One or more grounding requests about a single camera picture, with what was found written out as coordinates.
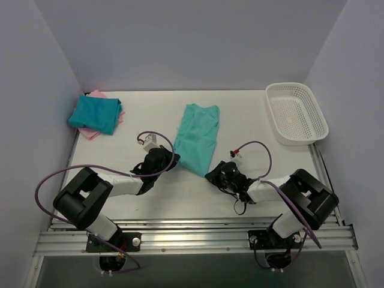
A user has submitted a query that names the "mint green t-shirt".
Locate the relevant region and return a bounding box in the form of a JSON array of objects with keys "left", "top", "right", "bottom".
[{"left": 173, "top": 103, "right": 220, "bottom": 177}]

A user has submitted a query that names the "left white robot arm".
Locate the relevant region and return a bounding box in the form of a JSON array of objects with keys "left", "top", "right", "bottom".
[{"left": 53, "top": 145, "right": 180, "bottom": 251}]

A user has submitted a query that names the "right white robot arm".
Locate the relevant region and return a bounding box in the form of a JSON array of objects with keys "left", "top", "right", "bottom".
[{"left": 205, "top": 161, "right": 340, "bottom": 248}]

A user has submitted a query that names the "folded teal t-shirt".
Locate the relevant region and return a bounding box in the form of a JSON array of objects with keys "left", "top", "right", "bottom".
[{"left": 68, "top": 95, "right": 122, "bottom": 135}]

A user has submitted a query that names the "folded pink t-shirt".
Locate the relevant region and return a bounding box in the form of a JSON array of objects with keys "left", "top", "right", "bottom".
[{"left": 77, "top": 90, "right": 125, "bottom": 140}]

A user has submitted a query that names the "white plastic mesh basket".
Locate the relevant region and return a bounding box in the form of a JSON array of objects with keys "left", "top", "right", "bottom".
[{"left": 265, "top": 82, "right": 329, "bottom": 146}]

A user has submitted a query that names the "black looped cable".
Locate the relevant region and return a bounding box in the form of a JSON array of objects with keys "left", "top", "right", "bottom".
[{"left": 218, "top": 179, "right": 256, "bottom": 216}]

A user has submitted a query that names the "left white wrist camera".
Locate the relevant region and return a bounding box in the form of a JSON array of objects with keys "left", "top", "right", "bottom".
[{"left": 137, "top": 133, "right": 160, "bottom": 153}]

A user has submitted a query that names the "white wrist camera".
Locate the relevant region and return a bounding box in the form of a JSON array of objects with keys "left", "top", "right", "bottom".
[
  {"left": 230, "top": 149, "right": 242, "bottom": 161},
  {"left": 137, "top": 133, "right": 160, "bottom": 153}
]

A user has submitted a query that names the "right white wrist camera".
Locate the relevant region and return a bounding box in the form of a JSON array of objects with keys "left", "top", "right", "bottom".
[{"left": 230, "top": 149, "right": 242, "bottom": 161}]

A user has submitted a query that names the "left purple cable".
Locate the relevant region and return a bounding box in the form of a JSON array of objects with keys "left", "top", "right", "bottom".
[{"left": 34, "top": 131, "right": 175, "bottom": 273}]

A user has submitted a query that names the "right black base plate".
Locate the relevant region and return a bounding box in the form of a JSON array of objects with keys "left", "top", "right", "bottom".
[{"left": 247, "top": 229, "right": 302, "bottom": 250}]

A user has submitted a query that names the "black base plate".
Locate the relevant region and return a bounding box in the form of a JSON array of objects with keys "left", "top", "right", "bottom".
[
  {"left": 85, "top": 232, "right": 142, "bottom": 253},
  {"left": 247, "top": 229, "right": 302, "bottom": 250}
]

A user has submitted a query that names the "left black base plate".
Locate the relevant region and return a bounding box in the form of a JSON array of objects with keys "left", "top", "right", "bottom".
[{"left": 85, "top": 232, "right": 142, "bottom": 253}]

